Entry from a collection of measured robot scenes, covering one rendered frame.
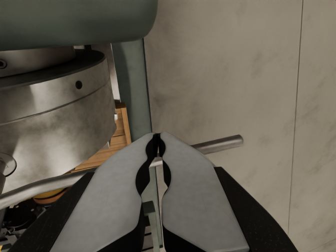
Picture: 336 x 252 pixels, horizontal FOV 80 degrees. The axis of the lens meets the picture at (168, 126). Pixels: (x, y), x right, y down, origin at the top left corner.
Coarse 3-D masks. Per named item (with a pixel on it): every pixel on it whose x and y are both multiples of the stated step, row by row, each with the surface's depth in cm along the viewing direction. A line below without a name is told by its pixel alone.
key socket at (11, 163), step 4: (0, 152) 22; (0, 156) 22; (4, 156) 22; (8, 156) 22; (4, 160) 22; (8, 160) 22; (12, 160) 22; (8, 164) 22; (12, 164) 23; (8, 168) 23; (12, 168) 23; (4, 172) 23; (8, 172) 23
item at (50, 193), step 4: (68, 172) 42; (64, 188) 41; (68, 188) 42; (44, 192) 38; (48, 192) 38; (52, 192) 39; (56, 192) 39; (60, 192) 41; (64, 192) 41; (36, 196) 38; (40, 196) 38; (44, 196) 38; (48, 196) 40; (52, 196) 40; (56, 196) 40; (36, 200) 40; (40, 200) 39; (44, 200) 39; (48, 200) 40; (52, 200) 40; (40, 204) 40; (44, 204) 40; (48, 204) 40
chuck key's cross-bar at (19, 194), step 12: (204, 144) 19; (216, 144) 19; (228, 144) 20; (240, 144) 20; (96, 168) 18; (48, 180) 18; (60, 180) 18; (72, 180) 18; (12, 192) 17; (24, 192) 17; (36, 192) 18; (0, 204) 17; (12, 204) 17
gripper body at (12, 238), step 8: (24, 200) 47; (32, 200) 47; (16, 208) 45; (24, 208) 45; (32, 208) 45; (40, 208) 47; (8, 216) 43; (16, 216) 43; (24, 216) 43; (32, 216) 43; (8, 224) 42; (16, 224) 42; (0, 232) 43; (8, 232) 42; (16, 232) 42; (0, 240) 44; (8, 240) 45
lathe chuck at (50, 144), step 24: (96, 96) 29; (24, 120) 22; (48, 120) 23; (72, 120) 26; (96, 120) 29; (0, 144) 21; (24, 144) 22; (48, 144) 24; (72, 144) 26; (96, 144) 30; (24, 168) 23; (48, 168) 25; (72, 168) 28
